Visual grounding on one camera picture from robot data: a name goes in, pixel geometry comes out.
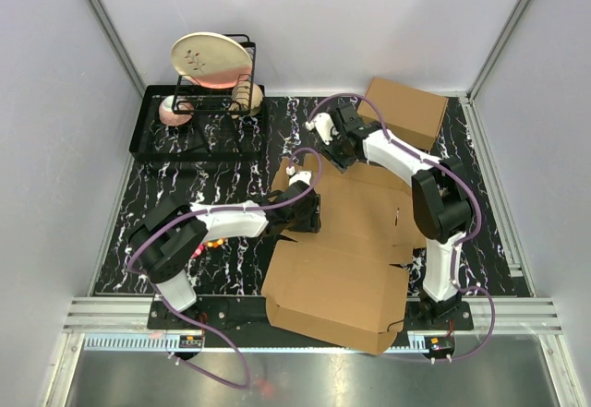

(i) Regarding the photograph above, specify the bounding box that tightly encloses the brown cardboard box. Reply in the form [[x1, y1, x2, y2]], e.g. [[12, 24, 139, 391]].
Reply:
[[261, 154, 425, 355], [365, 78, 448, 151]]

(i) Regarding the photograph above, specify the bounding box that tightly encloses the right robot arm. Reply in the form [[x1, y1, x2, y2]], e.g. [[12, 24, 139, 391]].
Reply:
[[306, 105, 477, 330]]

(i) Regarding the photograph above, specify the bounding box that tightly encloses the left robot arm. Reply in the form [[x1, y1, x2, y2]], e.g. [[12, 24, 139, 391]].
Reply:
[[128, 181, 321, 329]]

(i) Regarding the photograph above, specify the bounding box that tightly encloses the closed brown cardboard box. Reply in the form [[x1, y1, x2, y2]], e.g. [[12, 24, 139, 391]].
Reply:
[[365, 78, 448, 151]]

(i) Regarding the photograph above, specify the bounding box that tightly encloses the small cream plate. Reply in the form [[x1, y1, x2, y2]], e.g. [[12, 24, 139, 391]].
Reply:
[[228, 80, 264, 119]]

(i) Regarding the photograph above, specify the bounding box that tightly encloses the large cream pink plate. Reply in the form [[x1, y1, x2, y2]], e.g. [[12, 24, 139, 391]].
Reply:
[[170, 32, 253, 90]]

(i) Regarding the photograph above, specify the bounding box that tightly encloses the small pink bowl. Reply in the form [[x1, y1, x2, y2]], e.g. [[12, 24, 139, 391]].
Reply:
[[158, 95, 194, 126]]

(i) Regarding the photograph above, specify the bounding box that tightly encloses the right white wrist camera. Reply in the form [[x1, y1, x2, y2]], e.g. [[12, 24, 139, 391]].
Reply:
[[305, 113, 337, 146]]

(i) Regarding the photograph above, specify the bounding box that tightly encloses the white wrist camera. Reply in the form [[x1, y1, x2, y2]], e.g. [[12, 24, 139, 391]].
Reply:
[[305, 113, 337, 146], [285, 166, 313, 187]]

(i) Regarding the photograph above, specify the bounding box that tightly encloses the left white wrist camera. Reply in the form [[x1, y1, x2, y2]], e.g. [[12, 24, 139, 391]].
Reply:
[[285, 166, 313, 187]]

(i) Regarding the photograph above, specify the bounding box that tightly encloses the colourful bead bracelet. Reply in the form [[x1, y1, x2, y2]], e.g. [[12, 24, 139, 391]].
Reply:
[[192, 238, 228, 257]]

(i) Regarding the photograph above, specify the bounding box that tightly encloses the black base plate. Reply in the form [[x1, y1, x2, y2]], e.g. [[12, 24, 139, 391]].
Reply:
[[147, 292, 472, 349]]

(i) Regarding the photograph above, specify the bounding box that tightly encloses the black wire dish rack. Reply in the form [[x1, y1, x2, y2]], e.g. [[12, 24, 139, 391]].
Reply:
[[129, 33, 268, 163]]

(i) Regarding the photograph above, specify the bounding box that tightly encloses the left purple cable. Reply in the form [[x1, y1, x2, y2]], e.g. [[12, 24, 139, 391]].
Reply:
[[125, 147, 324, 389]]

